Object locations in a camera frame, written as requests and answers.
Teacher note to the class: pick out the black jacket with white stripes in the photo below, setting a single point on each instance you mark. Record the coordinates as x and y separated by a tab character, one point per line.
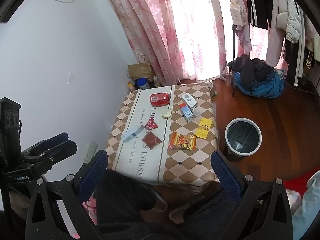
258	2

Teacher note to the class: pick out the clear bottle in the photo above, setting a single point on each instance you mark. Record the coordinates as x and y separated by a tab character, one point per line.
156	82

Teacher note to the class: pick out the blue and white flat box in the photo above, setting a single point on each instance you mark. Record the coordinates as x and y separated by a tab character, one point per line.
131	135

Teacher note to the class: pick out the oval scrubbing sponge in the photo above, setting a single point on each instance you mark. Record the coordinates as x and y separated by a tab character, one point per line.
166	114

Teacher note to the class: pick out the red plastic packet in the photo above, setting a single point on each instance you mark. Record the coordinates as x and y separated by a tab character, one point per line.
160	99

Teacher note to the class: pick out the grey slipper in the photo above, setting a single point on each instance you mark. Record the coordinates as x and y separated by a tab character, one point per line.
160	201

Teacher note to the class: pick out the clear plastic cup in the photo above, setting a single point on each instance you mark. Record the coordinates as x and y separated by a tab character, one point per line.
197	112

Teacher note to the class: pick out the orange snack packet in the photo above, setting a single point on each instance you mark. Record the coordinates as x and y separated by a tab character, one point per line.
181	141

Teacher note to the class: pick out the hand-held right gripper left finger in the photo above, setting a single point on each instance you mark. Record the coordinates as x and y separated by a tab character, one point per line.
93	172

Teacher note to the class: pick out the pink fleece robe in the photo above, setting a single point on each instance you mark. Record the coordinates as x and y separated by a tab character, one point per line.
275	45

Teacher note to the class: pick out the blue cloth bundle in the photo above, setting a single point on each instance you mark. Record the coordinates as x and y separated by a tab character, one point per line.
267	87

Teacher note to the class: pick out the checkered tablecloth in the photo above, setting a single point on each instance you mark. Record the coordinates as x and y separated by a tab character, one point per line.
185	160

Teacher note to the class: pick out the dark red square wrapper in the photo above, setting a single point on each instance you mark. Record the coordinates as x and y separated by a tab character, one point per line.
151	140

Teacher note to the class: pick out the white long box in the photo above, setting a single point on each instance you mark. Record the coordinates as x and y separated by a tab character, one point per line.
188	100

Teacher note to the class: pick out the brown cardboard box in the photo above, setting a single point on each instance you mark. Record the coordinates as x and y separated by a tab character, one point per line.
140	70

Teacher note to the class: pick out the blue and white carton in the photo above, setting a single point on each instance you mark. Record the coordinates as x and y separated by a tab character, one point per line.
186	111

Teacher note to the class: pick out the yellow bottle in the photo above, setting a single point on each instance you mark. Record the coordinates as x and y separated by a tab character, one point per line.
130	86

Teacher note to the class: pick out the yellow paper packet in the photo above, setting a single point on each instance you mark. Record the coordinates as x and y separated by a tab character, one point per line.
203	128

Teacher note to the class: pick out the dark clothes rack pole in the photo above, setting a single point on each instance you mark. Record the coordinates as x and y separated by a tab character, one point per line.
234	42

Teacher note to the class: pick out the white trash bin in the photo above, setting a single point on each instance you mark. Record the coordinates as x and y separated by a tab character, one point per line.
242	135

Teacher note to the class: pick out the pink floral curtain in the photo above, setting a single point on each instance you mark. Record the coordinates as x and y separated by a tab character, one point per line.
160	30

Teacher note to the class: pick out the pile of dark clothes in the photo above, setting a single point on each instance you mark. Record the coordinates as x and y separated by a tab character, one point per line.
252	70

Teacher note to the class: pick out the cream hanging jacket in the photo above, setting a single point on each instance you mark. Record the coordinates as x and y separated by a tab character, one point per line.
315	47

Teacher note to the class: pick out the white puffer jacket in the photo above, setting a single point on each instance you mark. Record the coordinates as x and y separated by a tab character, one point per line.
290	17

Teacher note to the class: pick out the red triangular wrapper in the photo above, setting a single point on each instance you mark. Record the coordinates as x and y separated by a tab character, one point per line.
151	124

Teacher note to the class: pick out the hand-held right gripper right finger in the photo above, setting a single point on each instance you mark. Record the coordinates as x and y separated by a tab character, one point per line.
225	175

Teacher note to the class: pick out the white wall socket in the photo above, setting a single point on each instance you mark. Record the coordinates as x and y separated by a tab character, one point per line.
90	150

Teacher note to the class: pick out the light blue cloth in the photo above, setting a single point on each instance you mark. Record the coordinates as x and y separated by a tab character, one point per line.
310	212

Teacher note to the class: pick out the red mat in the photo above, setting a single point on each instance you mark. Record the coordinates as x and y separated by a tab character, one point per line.
297	182

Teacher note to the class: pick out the white patterned garment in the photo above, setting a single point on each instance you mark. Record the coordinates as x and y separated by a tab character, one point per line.
240	7

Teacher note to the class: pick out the blue lidded jar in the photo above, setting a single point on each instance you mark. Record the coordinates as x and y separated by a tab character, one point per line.
143	83

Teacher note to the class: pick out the pink patterned bag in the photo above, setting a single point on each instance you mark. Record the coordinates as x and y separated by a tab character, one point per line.
90	210

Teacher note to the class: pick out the dark striped hanging garment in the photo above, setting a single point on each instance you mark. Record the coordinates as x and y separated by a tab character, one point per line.
297	62

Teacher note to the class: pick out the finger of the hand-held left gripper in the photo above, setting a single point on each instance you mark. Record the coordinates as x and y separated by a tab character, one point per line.
62	150
53	140

